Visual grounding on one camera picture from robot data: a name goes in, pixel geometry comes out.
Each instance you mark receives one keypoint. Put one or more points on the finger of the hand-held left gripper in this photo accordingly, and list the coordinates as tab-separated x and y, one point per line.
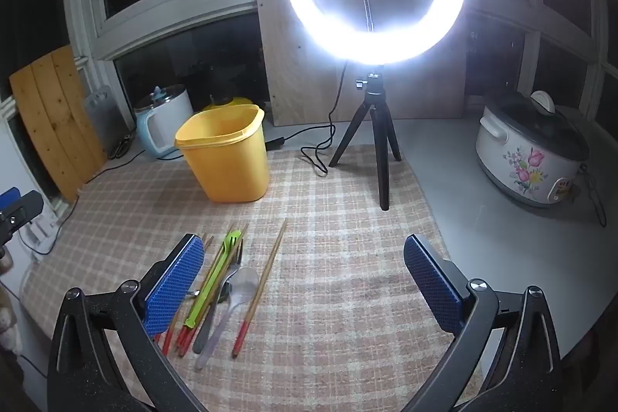
8	198
24	211

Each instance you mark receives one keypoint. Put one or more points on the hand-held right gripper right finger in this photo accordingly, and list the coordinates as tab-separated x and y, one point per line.
432	286

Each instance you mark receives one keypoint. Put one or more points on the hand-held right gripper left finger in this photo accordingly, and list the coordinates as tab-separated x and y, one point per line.
174	286

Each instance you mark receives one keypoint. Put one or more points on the green plastic fork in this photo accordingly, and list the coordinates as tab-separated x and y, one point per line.
208	281

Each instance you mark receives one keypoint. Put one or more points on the red-tipped wooden chopstick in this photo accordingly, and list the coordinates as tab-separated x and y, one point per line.
174	331
263	277
189	339
182	344
167	342

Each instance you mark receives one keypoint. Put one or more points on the green plastic spoon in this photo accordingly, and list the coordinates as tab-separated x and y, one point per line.
221	273

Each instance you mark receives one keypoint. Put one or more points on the metal fork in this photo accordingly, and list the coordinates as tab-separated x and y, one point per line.
203	335

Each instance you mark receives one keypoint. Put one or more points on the clear plastic spoon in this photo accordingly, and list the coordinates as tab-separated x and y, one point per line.
244	284

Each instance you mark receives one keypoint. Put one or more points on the yellow plastic container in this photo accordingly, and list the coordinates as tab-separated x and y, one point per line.
227	166

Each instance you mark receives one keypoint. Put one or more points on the white power strip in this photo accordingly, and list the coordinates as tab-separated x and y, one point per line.
41	233

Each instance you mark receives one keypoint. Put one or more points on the pine wooden board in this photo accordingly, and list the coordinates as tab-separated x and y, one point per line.
53	117

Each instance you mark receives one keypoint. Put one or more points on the plaid tablecloth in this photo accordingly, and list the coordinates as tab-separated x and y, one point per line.
338	272

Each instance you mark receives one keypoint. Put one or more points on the black scissors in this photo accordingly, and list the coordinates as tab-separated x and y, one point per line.
118	149

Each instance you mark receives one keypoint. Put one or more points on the grey cutting board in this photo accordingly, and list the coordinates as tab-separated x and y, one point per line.
104	122

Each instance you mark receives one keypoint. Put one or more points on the black tripod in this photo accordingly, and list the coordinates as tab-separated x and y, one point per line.
381	151

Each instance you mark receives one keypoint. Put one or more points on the white floral rice cooker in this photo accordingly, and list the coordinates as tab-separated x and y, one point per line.
512	151

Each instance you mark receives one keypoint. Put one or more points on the white and blue electric kettle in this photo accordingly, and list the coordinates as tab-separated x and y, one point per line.
164	127

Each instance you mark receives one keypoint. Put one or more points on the plywood panel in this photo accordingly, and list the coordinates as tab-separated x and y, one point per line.
299	93

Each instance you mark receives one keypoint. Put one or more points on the white window frame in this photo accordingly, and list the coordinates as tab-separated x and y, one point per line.
169	14

